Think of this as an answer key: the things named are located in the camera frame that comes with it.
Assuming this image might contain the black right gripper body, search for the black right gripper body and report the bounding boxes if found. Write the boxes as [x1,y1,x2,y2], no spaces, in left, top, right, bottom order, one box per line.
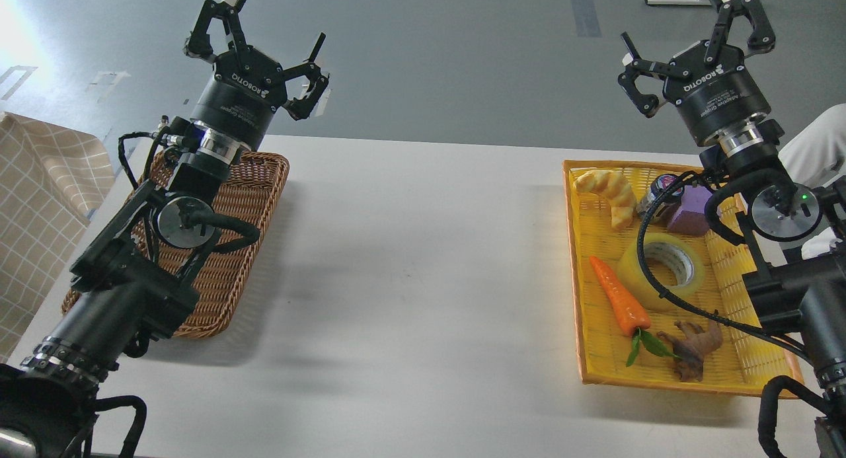
[666,40,771,147]

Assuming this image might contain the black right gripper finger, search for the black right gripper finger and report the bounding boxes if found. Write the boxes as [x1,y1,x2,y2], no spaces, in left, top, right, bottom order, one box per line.
[704,0,776,65]
[617,32,691,118]

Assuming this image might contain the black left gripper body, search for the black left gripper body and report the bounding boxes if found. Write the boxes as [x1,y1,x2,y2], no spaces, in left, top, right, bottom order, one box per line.
[190,48,287,151]

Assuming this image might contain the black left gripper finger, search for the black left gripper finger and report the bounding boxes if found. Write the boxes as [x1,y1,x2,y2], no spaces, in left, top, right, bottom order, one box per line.
[183,0,256,62]
[283,32,330,121]

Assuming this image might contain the yellow tape roll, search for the yellow tape roll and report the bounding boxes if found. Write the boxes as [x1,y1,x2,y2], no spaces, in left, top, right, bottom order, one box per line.
[613,233,706,311]

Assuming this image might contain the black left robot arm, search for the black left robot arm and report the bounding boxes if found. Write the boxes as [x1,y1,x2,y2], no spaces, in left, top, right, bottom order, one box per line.
[2,0,329,457]

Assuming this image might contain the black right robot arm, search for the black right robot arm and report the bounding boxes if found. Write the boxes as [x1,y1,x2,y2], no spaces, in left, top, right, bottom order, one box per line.
[617,0,845,457]

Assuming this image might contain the toy croissant bread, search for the toy croissant bread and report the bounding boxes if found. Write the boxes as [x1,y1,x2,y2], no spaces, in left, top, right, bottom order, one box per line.
[574,169,637,232]

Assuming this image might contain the brown wicker basket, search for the brown wicker basket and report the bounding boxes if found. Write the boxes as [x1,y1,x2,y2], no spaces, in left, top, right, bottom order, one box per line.
[61,151,290,340]

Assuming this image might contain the small dark jar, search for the small dark jar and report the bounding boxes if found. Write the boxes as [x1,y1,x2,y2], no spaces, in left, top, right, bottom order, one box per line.
[636,174,685,223]

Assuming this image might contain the person in white clothing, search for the person in white clothing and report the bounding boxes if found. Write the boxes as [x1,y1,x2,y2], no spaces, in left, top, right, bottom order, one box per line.
[779,103,845,189]

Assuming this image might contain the purple foam block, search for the purple foam block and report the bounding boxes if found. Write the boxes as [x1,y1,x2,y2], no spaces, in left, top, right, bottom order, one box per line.
[666,186,711,237]

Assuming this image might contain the beige checkered cloth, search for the beige checkered cloth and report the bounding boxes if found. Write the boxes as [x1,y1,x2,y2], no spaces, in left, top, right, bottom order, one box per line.
[1,112,115,362]

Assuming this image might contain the orange toy carrot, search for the orange toy carrot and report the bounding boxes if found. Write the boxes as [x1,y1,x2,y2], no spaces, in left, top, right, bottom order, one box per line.
[588,256,676,367]

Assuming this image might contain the yellow plastic basket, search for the yellow plastic basket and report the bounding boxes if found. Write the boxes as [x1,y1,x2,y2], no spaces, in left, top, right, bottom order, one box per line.
[562,159,805,399]

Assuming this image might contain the brown ginger root toy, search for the brown ginger root toy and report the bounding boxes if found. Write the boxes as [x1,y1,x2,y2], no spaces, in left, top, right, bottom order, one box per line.
[658,319,723,383]

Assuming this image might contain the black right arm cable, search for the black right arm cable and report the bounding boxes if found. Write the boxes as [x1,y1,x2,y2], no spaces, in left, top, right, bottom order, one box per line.
[636,171,817,363]

